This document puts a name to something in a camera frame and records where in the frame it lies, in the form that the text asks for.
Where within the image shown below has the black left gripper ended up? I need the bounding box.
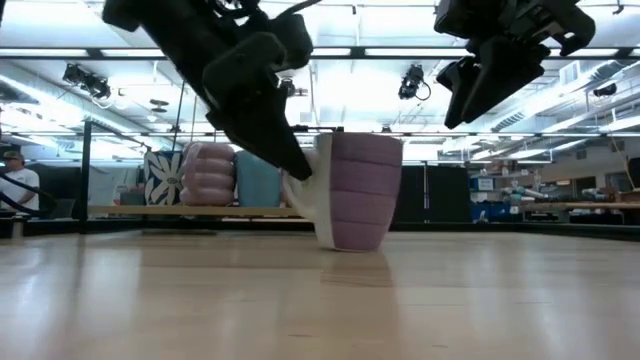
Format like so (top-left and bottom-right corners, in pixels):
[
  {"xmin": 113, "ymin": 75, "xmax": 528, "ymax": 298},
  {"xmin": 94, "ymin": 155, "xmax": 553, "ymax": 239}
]
[{"xmin": 101, "ymin": 0, "xmax": 315, "ymax": 182}]

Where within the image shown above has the black metal shelf frame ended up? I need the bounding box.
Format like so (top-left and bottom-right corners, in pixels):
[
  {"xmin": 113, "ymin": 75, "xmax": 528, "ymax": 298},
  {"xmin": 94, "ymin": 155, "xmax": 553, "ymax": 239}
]
[{"xmin": 78, "ymin": 119, "xmax": 346, "ymax": 236}]

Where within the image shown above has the black overhead frame beam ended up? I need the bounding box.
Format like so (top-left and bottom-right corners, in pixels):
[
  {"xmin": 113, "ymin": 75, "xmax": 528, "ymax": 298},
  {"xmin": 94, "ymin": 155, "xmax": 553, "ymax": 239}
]
[{"xmin": 0, "ymin": 45, "xmax": 640, "ymax": 62}]

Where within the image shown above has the blue storage bin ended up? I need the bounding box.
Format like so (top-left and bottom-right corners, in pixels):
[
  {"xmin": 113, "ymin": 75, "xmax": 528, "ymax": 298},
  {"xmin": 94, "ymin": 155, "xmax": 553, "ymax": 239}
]
[{"xmin": 469, "ymin": 201, "xmax": 521, "ymax": 224}]

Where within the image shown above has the white blue floral mug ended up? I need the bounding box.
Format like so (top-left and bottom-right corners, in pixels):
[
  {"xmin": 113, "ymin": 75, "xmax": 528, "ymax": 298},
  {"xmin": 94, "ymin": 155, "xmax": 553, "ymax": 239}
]
[{"xmin": 143, "ymin": 149, "xmax": 185, "ymax": 207}]

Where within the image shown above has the white ceiling vent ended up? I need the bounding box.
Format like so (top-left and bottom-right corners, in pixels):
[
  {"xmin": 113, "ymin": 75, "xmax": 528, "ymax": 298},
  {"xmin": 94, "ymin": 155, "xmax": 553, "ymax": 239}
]
[{"xmin": 558, "ymin": 59, "xmax": 582, "ymax": 87}]

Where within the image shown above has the lilac ringed mug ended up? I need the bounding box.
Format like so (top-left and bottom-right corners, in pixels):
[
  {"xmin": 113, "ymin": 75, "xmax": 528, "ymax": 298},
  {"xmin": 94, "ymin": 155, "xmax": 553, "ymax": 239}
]
[{"xmin": 179, "ymin": 141, "xmax": 237, "ymax": 208}]

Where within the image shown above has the purple ridged mug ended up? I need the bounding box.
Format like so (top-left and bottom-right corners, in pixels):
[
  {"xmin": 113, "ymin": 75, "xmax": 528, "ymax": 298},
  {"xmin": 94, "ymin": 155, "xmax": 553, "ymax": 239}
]
[{"xmin": 282, "ymin": 132, "xmax": 404, "ymax": 253}]

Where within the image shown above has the black aluminium table frame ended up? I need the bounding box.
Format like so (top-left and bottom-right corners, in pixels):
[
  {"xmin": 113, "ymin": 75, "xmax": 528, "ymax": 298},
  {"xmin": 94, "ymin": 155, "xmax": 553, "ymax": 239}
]
[{"xmin": 0, "ymin": 215, "xmax": 640, "ymax": 242}]

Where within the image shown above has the background work table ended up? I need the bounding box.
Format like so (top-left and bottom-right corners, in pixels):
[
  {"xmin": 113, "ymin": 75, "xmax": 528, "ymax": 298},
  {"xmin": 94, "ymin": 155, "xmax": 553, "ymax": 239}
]
[{"xmin": 519, "ymin": 201, "xmax": 640, "ymax": 225}]

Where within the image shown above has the black track light cluster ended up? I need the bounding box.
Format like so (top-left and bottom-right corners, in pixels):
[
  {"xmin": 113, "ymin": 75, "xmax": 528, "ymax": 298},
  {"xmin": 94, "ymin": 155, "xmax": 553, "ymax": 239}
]
[{"xmin": 62, "ymin": 63, "xmax": 112, "ymax": 101}]

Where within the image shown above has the black overhead camera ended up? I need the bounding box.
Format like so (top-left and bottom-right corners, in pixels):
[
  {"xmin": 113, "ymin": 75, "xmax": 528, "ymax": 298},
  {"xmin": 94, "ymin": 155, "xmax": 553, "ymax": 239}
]
[{"xmin": 398, "ymin": 63, "xmax": 432, "ymax": 101}]

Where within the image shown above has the person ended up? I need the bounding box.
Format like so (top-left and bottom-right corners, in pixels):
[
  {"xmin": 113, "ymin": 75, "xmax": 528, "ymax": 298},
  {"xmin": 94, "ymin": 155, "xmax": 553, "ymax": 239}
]
[{"xmin": 0, "ymin": 150, "xmax": 41, "ymax": 214}]

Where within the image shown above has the wooden shelf board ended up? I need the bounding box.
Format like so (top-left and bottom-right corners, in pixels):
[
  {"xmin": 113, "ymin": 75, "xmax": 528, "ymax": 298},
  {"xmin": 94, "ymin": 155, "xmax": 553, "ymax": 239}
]
[{"xmin": 87, "ymin": 204, "xmax": 311, "ymax": 221}]

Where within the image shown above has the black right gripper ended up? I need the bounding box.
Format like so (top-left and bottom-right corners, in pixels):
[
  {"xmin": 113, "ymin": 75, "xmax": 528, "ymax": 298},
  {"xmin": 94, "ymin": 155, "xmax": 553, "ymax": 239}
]
[{"xmin": 433, "ymin": 0, "xmax": 597, "ymax": 131}]

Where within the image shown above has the light blue mug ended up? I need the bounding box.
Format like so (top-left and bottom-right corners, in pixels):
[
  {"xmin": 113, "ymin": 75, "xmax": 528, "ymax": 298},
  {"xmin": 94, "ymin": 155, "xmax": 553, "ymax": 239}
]
[{"xmin": 234, "ymin": 149, "xmax": 284, "ymax": 209}]

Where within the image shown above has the black round spotlight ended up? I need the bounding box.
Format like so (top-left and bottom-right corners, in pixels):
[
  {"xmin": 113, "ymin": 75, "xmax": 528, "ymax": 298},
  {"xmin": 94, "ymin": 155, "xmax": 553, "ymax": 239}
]
[{"xmin": 279, "ymin": 77, "xmax": 309, "ymax": 99}]

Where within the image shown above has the black partition panel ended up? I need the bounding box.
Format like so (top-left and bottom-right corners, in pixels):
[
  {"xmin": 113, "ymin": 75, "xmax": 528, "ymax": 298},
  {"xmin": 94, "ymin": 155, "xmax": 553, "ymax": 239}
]
[{"xmin": 394, "ymin": 163, "xmax": 472, "ymax": 225}]

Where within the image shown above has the black curved tube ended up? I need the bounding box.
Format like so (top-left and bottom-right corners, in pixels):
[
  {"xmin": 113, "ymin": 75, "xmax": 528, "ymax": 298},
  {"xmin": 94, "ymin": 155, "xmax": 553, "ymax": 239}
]
[{"xmin": 0, "ymin": 172, "xmax": 57, "ymax": 217}]

